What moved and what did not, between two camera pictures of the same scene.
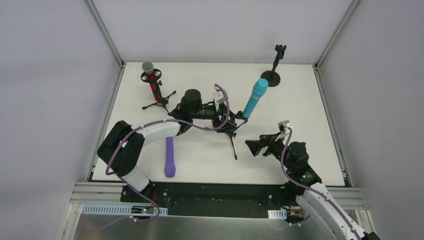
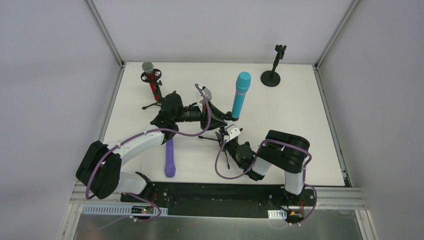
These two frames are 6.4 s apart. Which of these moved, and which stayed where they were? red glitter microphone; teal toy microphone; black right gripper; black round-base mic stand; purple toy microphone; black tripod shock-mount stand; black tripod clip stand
Moved: teal toy microphone; black tripod clip stand; black right gripper
Stayed: black tripod shock-mount stand; purple toy microphone; black round-base mic stand; red glitter microphone
